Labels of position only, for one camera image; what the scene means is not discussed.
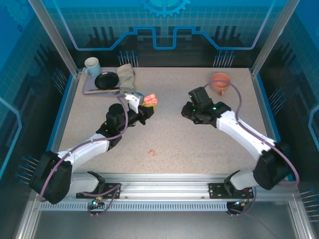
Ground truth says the coral earbud charging case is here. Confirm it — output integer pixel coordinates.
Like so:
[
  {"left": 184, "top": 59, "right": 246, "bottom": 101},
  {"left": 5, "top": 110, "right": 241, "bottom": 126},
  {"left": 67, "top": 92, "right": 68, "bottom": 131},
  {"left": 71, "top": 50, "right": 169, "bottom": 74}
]
[{"left": 144, "top": 93, "right": 159, "bottom": 107}]

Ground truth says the orange cup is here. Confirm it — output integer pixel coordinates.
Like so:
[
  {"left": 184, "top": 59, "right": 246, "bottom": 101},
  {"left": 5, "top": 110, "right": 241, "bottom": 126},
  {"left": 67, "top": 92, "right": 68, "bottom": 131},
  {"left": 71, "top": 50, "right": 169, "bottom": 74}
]
[{"left": 210, "top": 72, "right": 232, "bottom": 96}]

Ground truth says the black round plate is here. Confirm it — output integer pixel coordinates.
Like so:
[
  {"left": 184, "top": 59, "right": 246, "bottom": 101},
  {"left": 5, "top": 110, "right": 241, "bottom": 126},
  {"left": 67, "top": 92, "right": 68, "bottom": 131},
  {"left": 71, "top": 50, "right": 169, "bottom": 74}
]
[{"left": 94, "top": 72, "right": 120, "bottom": 90}]

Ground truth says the grey folded cloth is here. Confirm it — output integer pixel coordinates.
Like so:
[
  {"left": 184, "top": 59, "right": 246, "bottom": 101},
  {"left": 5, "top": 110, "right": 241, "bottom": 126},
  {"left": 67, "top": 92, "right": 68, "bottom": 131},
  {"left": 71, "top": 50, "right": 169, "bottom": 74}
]
[{"left": 117, "top": 63, "right": 137, "bottom": 96}]

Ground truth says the lavender serving tray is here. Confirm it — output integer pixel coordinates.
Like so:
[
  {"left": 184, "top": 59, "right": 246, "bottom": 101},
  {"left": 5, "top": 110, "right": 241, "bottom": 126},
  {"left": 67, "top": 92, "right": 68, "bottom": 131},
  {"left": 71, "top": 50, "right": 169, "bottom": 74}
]
[{"left": 82, "top": 67, "right": 137, "bottom": 98}]

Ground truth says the light blue mug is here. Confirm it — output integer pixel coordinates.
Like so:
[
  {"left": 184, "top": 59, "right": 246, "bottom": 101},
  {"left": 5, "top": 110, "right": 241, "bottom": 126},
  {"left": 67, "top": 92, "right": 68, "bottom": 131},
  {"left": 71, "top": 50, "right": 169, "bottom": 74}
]
[{"left": 84, "top": 57, "right": 102, "bottom": 77}]

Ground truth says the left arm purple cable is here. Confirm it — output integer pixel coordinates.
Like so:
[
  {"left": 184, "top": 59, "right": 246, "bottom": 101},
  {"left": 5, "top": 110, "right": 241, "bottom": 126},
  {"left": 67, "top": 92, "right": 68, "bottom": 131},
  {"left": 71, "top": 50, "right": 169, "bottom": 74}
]
[{"left": 39, "top": 96, "right": 130, "bottom": 218}]

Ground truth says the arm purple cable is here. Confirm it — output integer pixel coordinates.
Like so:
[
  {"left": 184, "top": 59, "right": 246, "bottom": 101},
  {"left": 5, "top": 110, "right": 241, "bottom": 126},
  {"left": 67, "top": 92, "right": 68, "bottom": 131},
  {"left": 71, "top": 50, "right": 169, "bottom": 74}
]
[
  {"left": 39, "top": 96, "right": 130, "bottom": 218},
  {"left": 203, "top": 80, "right": 300, "bottom": 216}
]

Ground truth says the wooden-handled utensil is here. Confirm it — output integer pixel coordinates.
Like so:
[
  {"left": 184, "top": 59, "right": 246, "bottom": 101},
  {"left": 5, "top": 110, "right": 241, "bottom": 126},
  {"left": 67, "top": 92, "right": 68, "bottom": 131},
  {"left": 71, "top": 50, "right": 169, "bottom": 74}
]
[{"left": 84, "top": 89, "right": 121, "bottom": 95}]

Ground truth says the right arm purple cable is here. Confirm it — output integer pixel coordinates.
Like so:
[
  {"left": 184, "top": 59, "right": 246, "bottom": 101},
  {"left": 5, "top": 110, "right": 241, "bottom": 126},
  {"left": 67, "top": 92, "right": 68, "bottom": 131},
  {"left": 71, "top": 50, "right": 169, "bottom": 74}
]
[{"left": 203, "top": 80, "right": 300, "bottom": 216}]

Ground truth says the aluminium table side rail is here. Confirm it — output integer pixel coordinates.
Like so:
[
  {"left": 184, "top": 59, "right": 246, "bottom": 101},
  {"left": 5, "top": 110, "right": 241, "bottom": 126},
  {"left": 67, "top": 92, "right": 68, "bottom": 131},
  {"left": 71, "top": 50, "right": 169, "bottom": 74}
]
[
  {"left": 250, "top": 71, "right": 286, "bottom": 181},
  {"left": 41, "top": 71, "right": 83, "bottom": 181}
]

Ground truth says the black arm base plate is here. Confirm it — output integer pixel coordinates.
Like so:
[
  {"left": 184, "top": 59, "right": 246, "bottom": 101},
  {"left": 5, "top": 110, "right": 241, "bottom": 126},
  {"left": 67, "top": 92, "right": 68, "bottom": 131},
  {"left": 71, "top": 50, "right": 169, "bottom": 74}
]
[
  {"left": 76, "top": 182, "right": 123, "bottom": 199},
  {"left": 208, "top": 182, "right": 253, "bottom": 199}
]

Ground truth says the aluminium front rail beam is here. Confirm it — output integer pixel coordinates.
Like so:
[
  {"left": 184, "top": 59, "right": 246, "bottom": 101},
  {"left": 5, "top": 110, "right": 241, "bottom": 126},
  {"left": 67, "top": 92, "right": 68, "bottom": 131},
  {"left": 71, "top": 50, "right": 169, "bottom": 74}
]
[{"left": 32, "top": 173, "right": 297, "bottom": 200}]

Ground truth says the slotted cable duct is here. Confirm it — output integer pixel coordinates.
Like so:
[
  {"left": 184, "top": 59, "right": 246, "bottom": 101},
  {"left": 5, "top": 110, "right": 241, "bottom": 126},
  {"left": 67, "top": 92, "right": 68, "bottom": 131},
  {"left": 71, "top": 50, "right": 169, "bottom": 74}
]
[{"left": 39, "top": 202, "right": 231, "bottom": 212}]

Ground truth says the aluminium frame post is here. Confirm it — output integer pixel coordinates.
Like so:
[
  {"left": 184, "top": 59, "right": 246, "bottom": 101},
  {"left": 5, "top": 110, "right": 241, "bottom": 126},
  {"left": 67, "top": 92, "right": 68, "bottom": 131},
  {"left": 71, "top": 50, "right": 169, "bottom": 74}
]
[
  {"left": 250, "top": 0, "right": 299, "bottom": 78},
  {"left": 26, "top": 0, "right": 82, "bottom": 78}
]

